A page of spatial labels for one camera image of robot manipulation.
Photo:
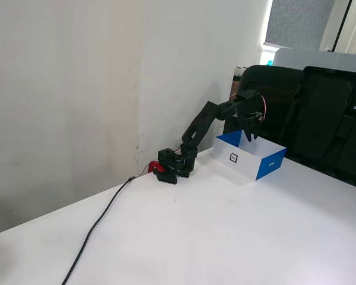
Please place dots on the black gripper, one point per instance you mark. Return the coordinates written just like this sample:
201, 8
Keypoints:
248, 120

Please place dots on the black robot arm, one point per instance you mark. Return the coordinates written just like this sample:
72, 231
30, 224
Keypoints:
201, 121

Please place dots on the blue and white cardboard box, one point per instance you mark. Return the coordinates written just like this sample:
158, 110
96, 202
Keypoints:
246, 160

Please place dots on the black mesh office chair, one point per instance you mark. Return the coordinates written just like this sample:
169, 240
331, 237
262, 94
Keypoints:
279, 89

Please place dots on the black moulded plastic panel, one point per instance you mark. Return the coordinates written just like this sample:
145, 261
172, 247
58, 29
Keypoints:
329, 118

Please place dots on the white board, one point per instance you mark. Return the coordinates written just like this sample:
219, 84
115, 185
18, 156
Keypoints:
314, 59

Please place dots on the red table clamp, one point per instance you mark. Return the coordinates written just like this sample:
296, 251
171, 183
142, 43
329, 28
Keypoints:
152, 166

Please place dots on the gray window blind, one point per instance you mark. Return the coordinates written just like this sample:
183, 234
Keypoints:
299, 20

